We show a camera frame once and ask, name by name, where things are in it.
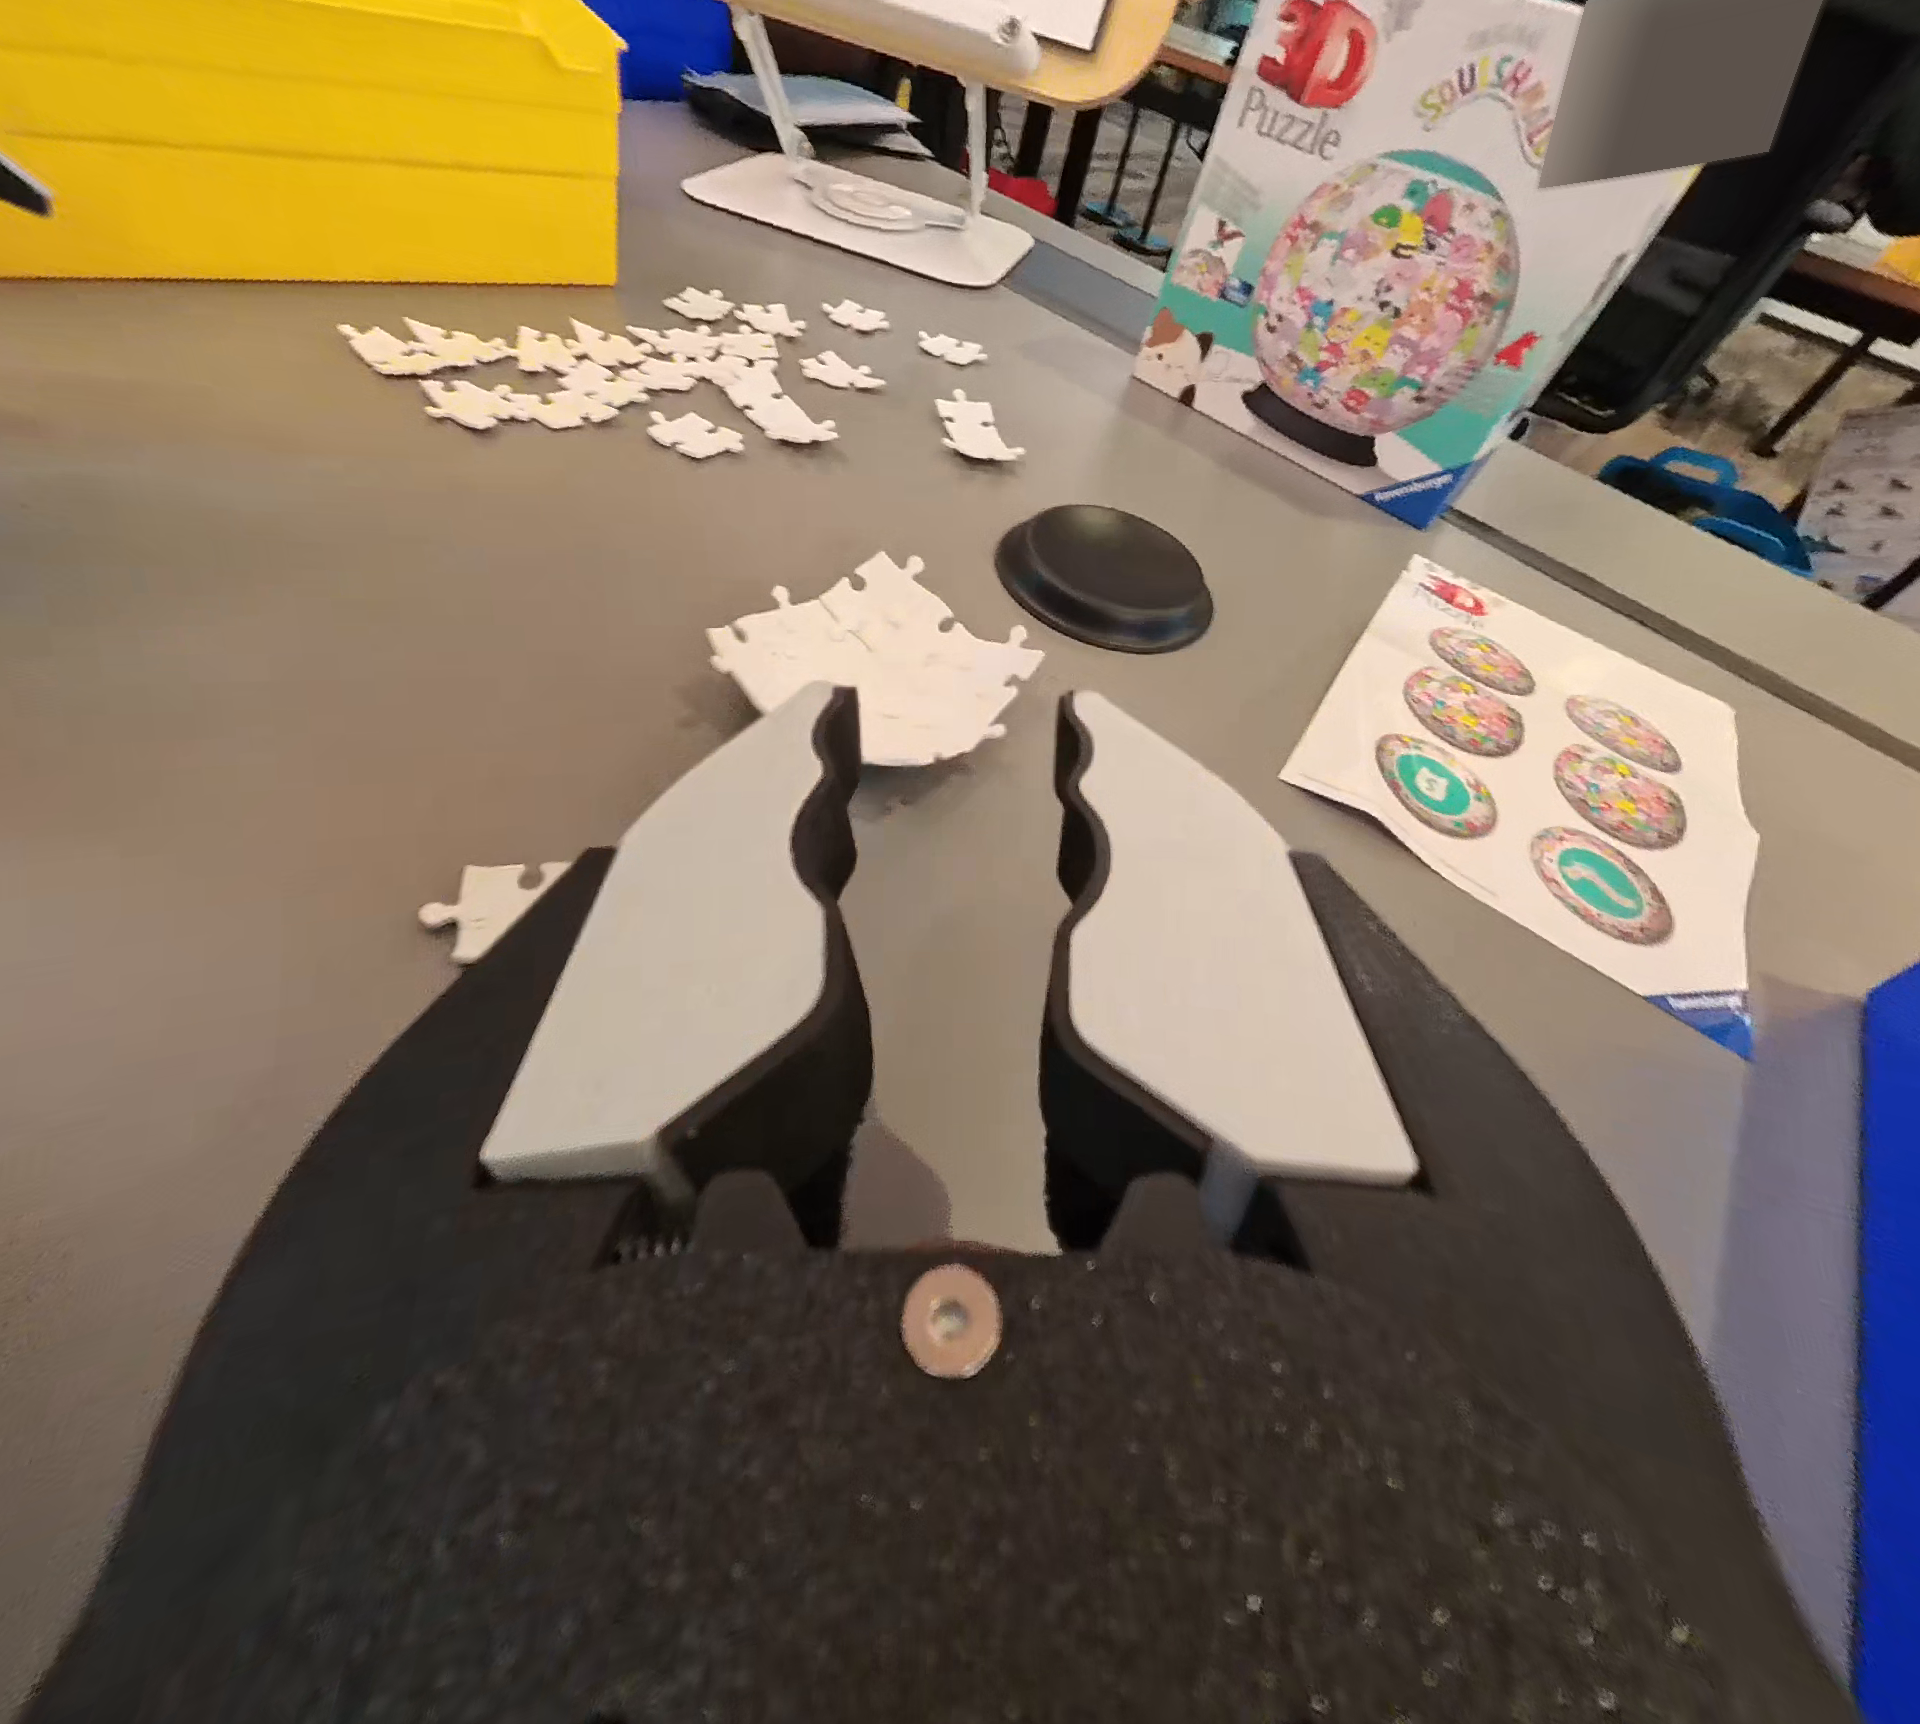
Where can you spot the loose white puzzle piece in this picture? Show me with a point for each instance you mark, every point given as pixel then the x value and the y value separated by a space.
pixel 494 906

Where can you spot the illustrated instruction leaflet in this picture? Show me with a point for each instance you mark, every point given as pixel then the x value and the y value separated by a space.
pixel 1514 764

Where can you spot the blue carry basket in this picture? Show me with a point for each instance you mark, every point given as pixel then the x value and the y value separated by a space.
pixel 1710 517

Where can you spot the black round puzzle stand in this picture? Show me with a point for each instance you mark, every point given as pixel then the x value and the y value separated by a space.
pixel 1103 585

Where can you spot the spread of white puzzle pieces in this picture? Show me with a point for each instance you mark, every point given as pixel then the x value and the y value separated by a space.
pixel 600 382

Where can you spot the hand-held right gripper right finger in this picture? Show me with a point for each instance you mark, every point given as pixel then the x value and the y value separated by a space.
pixel 1222 988

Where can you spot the wooden background table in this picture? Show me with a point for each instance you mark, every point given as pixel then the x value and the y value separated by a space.
pixel 1853 277

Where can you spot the printed black figure sheet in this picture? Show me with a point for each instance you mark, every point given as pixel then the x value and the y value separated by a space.
pixel 1868 509

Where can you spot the colourful puzzle ball box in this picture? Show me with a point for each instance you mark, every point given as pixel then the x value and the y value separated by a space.
pixel 1381 255

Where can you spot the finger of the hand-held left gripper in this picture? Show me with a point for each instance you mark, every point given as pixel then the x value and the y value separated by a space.
pixel 21 187

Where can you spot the yellow plastic bin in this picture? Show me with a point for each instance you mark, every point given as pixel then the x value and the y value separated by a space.
pixel 301 134

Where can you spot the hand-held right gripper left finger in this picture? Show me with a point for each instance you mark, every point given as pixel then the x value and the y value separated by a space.
pixel 690 988

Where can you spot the black office chair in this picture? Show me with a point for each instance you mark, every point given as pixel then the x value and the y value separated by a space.
pixel 1725 255

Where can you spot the curved assembled puzzle section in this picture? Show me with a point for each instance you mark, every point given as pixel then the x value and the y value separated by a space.
pixel 901 658

